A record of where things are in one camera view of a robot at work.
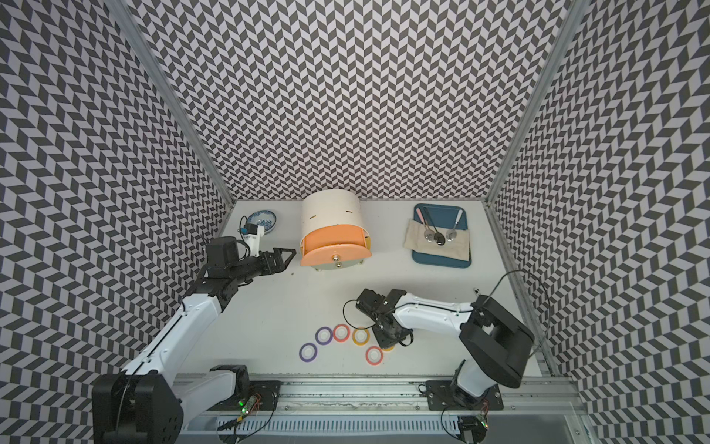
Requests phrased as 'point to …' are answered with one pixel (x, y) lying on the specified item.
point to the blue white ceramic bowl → (265, 218)
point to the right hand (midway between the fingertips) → (394, 343)
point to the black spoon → (439, 238)
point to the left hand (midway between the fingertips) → (285, 255)
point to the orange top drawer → (334, 245)
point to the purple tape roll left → (308, 352)
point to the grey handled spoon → (451, 234)
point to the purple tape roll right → (324, 336)
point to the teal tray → (445, 215)
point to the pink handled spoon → (428, 235)
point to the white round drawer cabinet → (331, 207)
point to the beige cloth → (414, 240)
